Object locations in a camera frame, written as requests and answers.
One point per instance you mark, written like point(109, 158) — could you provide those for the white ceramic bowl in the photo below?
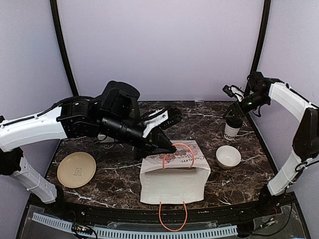
point(228, 157)

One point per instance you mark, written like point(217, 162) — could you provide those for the white cream bear paper bag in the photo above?
point(175, 179)

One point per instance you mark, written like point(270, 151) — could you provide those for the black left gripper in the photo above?
point(157, 142)

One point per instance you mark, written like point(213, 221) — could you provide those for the white cup holding straws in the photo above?
point(105, 141)

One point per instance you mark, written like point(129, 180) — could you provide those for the black left frame post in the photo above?
point(62, 47)

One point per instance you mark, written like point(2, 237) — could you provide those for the beige round plate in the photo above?
point(76, 170)

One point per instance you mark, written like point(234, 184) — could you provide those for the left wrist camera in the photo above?
point(164, 118)

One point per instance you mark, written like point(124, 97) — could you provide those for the black right frame post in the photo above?
point(261, 35)

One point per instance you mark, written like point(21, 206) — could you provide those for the white slotted cable duct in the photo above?
point(132, 231)

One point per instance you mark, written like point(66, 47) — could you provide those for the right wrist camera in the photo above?
point(234, 92)

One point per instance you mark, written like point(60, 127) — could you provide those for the white paper coffee cup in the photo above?
point(230, 132)

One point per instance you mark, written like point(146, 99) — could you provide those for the black plastic cup lid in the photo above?
point(234, 123)

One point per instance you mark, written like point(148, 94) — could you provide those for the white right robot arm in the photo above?
point(305, 115)

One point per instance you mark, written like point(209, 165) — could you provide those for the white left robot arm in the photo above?
point(115, 113)

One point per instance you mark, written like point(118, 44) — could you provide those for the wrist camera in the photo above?
point(234, 92)
point(164, 118)

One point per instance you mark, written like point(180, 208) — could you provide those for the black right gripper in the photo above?
point(236, 111)

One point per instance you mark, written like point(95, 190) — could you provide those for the black front table rail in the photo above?
point(88, 210)

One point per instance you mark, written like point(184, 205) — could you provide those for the black frame post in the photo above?
point(261, 35)
point(62, 47)

